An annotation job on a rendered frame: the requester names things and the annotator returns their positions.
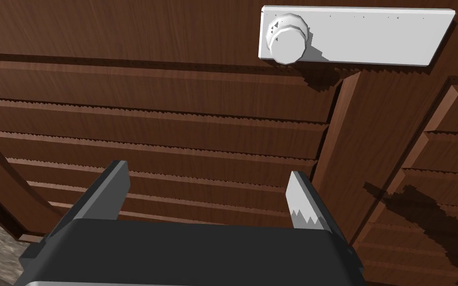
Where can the brown wooden door leaf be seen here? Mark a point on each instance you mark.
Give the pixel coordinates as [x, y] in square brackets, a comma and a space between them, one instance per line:
[197, 115]

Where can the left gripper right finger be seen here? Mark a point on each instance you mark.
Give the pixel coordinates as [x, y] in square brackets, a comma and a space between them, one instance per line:
[304, 202]

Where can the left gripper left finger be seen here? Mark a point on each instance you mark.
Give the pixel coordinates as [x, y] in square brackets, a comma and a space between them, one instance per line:
[106, 192]

